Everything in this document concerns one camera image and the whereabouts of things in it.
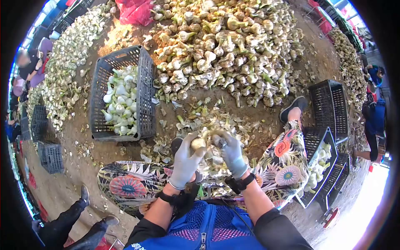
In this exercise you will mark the person's body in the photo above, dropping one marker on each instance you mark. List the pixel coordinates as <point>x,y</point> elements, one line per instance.
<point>203,231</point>

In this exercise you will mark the black crate with peeled garlic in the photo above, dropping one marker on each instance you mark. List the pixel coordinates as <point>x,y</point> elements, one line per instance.
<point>312,140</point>

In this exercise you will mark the large grey plastic crate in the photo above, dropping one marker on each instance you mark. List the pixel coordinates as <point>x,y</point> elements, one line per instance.
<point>145,93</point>

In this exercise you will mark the big pile of unpeeled garlic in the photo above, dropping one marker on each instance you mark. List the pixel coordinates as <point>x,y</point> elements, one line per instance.
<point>225,50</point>

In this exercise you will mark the small grey plastic crate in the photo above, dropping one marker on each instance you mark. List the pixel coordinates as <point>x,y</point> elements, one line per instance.
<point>39,122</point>
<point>51,156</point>

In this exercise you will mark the single garlic bulb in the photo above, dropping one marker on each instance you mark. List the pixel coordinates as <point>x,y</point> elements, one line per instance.
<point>198,143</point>

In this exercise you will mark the row of dark crates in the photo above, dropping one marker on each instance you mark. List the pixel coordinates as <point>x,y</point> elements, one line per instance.
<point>70,15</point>

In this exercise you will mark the heap of peeled white garlic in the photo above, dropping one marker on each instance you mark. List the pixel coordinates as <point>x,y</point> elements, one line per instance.
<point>122,103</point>

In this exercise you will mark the long garlic pile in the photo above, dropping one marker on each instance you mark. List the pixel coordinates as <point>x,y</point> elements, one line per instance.
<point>67,59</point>

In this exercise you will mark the heap of garlic peel scraps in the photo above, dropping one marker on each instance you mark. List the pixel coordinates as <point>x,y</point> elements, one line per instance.
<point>215,125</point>

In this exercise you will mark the empty black plastic crate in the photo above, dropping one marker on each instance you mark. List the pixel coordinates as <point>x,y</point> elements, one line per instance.
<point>328,106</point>

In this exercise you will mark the black wrist band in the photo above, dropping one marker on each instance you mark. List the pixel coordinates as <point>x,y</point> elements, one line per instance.
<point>239,184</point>
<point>168,197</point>

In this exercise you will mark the person's left index finger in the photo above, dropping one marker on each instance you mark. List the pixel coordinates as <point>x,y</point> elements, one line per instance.
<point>190,139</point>

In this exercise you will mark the person's right index finger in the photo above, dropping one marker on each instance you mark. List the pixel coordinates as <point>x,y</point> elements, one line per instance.
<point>230,138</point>

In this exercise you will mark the person's right hand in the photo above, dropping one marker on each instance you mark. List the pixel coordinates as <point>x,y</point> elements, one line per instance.
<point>233,157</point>

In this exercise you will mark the narrow garlic pile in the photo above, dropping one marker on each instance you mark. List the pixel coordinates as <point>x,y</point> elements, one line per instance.
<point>350,68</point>

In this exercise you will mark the person's left hand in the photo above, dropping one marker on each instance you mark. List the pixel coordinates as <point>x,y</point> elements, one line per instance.
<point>184,165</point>

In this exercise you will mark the person's right thumb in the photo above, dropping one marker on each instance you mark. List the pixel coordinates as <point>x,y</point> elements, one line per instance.
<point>216,140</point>

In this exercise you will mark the person's left thumb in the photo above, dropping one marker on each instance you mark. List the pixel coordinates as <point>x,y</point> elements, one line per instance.
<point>198,153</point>

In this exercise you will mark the low black plastic crate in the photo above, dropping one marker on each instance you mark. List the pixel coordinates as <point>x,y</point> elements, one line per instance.
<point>337,175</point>

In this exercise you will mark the red mesh sack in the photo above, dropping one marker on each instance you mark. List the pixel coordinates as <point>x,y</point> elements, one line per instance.
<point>134,11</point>

